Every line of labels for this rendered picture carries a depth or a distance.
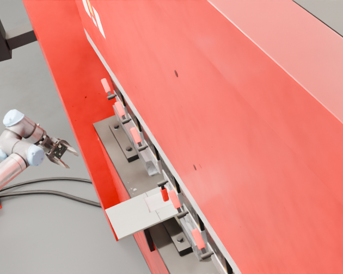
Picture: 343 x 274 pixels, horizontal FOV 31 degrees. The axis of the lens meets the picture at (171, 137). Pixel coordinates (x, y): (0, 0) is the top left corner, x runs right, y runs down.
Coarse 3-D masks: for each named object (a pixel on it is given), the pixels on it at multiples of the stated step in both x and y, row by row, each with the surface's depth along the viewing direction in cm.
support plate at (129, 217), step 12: (156, 192) 256; (120, 204) 255; (132, 204) 253; (144, 204) 252; (108, 216) 251; (120, 216) 249; (132, 216) 248; (144, 216) 247; (156, 216) 246; (168, 216) 244; (120, 228) 244; (132, 228) 243; (144, 228) 243
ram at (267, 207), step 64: (128, 0) 167; (128, 64) 209; (192, 64) 130; (192, 128) 155; (256, 128) 107; (192, 192) 190; (256, 192) 122; (320, 192) 91; (256, 256) 143; (320, 256) 101
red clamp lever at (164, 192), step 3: (162, 180) 224; (165, 180) 224; (159, 183) 223; (162, 183) 223; (165, 183) 223; (159, 186) 223; (162, 186) 224; (162, 189) 225; (165, 189) 225; (162, 192) 225; (165, 192) 226; (162, 195) 227; (165, 195) 227; (165, 198) 228; (168, 198) 228; (165, 201) 229
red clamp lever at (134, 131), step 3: (132, 129) 239; (135, 129) 239; (132, 132) 239; (135, 132) 239; (135, 135) 239; (138, 135) 239; (135, 138) 239; (138, 138) 239; (135, 141) 240; (138, 141) 239; (138, 144) 239; (141, 144) 239; (138, 147) 238; (141, 147) 238; (144, 147) 238; (147, 147) 239; (138, 150) 238; (141, 150) 238
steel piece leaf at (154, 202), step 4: (160, 192) 255; (152, 196) 254; (156, 196) 254; (160, 196) 253; (144, 200) 251; (148, 200) 253; (152, 200) 253; (156, 200) 252; (160, 200) 252; (148, 204) 251; (152, 204) 251; (156, 204) 250; (160, 204) 250; (164, 204) 249; (168, 204) 249; (148, 208) 250; (152, 208) 249; (156, 208) 249; (160, 208) 248
